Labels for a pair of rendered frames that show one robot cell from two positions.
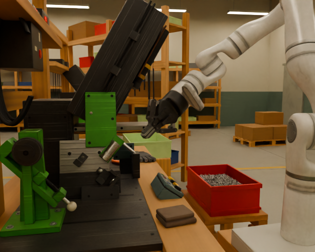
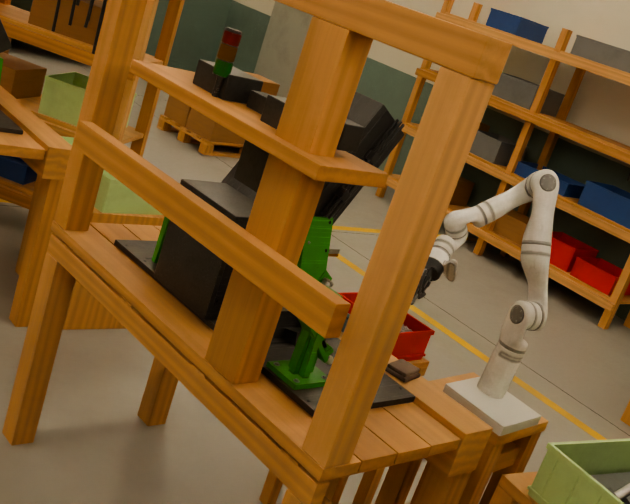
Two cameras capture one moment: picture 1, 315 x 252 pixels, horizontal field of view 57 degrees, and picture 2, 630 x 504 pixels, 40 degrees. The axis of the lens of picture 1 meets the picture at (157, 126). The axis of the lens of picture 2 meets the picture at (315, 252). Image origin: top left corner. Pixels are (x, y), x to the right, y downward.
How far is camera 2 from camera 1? 2.11 m
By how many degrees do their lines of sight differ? 37
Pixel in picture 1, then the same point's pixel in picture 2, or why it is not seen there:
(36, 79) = (103, 102)
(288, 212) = (494, 373)
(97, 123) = (312, 255)
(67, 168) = not seen: hidden behind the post
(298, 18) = (543, 220)
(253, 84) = not seen: outside the picture
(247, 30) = (499, 209)
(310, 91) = (535, 283)
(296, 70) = (531, 264)
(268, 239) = (474, 393)
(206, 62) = (458, 229)
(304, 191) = (512, 360)
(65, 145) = not seen: hidden behind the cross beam
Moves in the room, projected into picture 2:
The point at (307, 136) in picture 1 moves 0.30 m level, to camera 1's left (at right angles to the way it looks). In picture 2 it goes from (530, 323) to (460, 318)
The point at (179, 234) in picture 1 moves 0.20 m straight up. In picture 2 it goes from (418, 388) to (441, 330)
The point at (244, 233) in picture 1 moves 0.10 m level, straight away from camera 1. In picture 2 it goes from (457, 388) to (445, 372)
